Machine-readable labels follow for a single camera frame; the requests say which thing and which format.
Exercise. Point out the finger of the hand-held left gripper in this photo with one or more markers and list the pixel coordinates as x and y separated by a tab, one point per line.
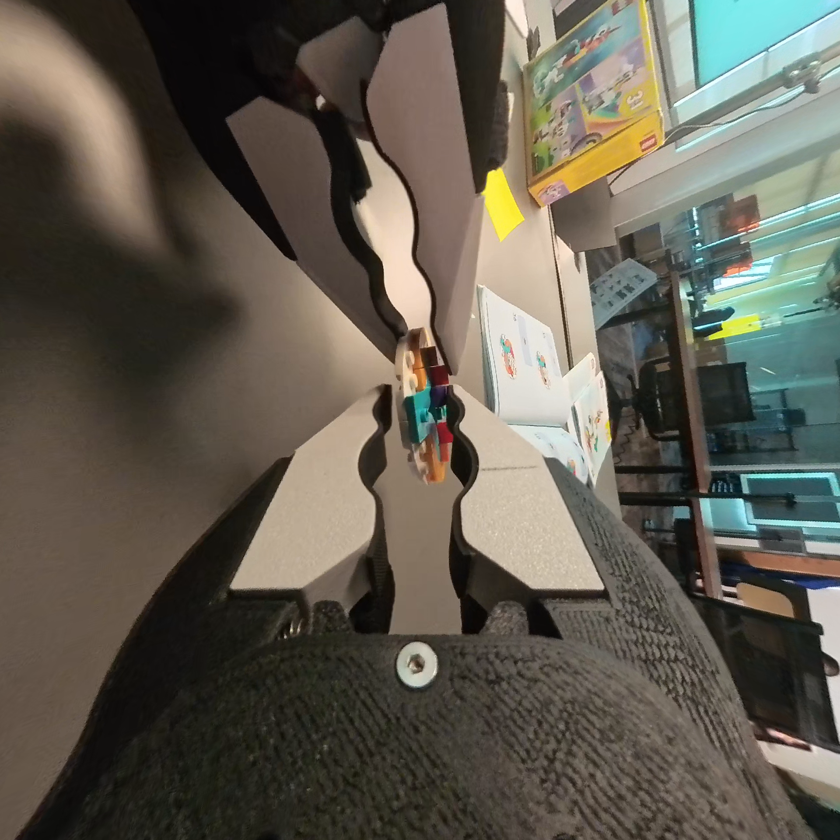
302	216
433	164

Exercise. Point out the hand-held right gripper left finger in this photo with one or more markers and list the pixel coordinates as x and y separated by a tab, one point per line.
308	518

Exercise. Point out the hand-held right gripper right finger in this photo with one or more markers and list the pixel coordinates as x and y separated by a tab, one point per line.
525	525

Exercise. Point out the colourful lego model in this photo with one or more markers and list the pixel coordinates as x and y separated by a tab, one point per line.
420	410

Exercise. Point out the yellow lego set box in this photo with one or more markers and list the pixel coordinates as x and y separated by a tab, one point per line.
590	98

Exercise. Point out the yellow sticky note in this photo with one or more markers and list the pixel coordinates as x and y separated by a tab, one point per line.
504	203

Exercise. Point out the small white instruction booklet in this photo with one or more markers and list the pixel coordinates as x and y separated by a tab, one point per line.
590	420

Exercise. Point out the grey cardboard box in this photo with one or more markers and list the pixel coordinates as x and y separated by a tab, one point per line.
584	216

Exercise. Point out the open white instruction booklet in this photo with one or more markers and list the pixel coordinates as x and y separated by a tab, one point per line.
522	358

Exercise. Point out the black office chair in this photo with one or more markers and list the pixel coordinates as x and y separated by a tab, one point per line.
663	400

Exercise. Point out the brown wooden beam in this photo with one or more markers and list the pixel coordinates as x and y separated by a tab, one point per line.
689	426

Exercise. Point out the printed white paper sheet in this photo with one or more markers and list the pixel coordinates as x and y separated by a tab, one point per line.
622	292

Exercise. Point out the black mesh chair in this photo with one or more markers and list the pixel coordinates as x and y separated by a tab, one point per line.
768	663

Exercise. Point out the large display screen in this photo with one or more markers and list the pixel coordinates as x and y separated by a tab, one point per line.
768	33

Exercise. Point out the metal mounting rail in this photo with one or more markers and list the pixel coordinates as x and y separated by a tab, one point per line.
754	92

